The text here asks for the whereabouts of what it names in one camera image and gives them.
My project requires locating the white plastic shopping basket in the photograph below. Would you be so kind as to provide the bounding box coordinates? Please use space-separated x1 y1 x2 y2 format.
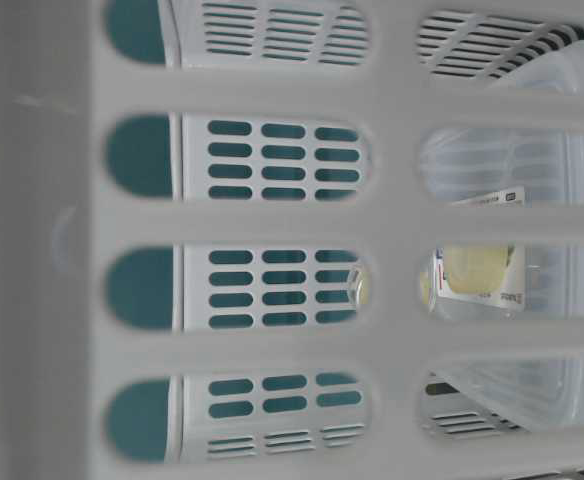
0 1 584 479

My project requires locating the clear plastic food container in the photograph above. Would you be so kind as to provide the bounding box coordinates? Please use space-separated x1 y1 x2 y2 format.
419 41 584 432

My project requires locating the packaged cellophane tape roll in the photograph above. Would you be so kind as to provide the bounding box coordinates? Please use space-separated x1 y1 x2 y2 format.
346 186 526 311

